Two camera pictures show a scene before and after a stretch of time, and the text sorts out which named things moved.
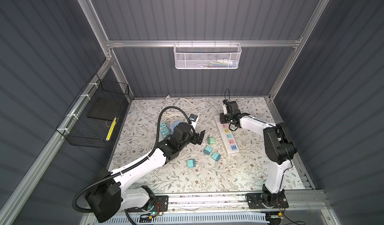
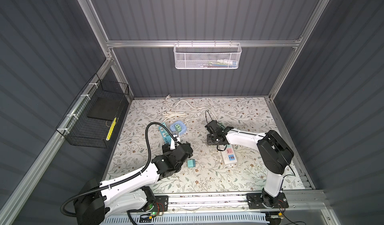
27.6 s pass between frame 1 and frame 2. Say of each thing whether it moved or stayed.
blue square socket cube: stayed
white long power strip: moved
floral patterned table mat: stayed
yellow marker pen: stayed
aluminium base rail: stayed
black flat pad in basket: stayed
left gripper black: moved
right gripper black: moved
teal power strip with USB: stayed
